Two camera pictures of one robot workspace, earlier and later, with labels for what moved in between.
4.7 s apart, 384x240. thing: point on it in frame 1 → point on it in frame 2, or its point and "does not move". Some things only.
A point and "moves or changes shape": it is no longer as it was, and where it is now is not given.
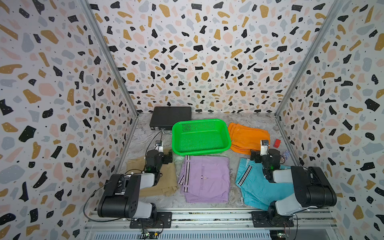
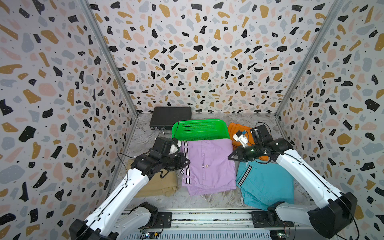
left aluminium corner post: [111, 56] does not move
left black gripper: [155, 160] → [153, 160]
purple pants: [205, 179] moves or changes shape
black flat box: [165, 117] does not move
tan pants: [166, 185] does not move
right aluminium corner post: [330, 15] does not move
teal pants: [259, 193] does not move
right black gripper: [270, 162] → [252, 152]
